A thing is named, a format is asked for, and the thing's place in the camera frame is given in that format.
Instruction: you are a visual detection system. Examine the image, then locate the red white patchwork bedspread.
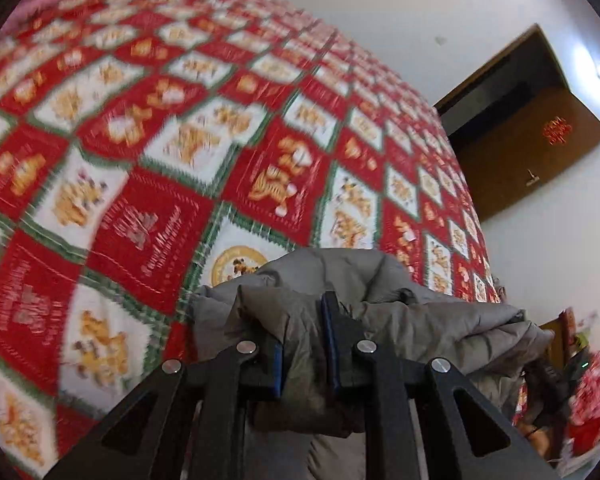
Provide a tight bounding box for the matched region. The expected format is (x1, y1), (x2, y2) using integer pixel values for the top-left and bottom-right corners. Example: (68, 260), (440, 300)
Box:
(0, 0), (498, 479)

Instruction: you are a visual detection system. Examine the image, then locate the red double-happiness door sticker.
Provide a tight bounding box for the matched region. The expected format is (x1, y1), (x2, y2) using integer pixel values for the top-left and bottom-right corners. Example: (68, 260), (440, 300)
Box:
(542, 116), (572, 146)

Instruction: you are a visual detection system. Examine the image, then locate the brown wooden dresser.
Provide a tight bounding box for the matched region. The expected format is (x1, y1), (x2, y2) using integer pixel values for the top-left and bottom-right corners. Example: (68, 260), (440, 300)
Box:
(542, 307), (577, 465)

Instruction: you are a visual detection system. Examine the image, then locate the grey puffer jacket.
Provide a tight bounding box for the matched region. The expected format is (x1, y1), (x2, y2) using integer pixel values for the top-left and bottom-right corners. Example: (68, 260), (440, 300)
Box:
(186, 248), (553, 479)

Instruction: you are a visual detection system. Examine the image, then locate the brown wooden door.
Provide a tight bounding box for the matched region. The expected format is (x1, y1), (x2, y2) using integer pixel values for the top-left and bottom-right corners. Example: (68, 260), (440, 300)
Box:
(456, 87), (600, 221)

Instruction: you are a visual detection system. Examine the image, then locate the dark wooden door frame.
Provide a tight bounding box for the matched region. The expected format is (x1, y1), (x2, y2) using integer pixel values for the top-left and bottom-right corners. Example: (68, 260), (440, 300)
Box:
(434, 24), (569, 138)

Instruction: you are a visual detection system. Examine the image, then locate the silver door handle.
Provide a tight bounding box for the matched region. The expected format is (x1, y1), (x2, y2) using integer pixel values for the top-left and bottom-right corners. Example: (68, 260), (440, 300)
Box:
(526, 170), (540, 188)

